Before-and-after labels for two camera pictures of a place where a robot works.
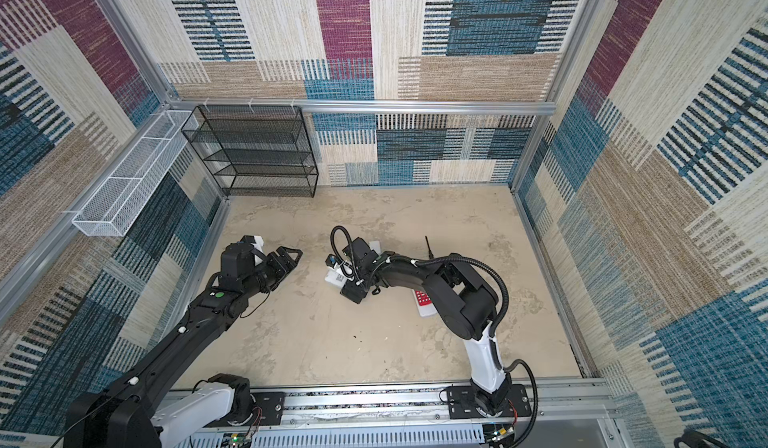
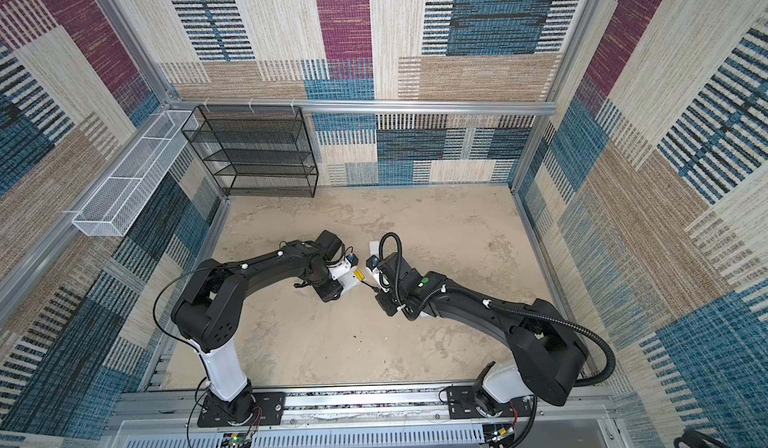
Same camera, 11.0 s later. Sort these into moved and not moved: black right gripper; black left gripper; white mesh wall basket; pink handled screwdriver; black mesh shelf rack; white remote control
Moved: pink handled screwdriver; white remote control; black left gripper; black right gripper
Not moved: white mesh wall basket; black mesh shelf rack
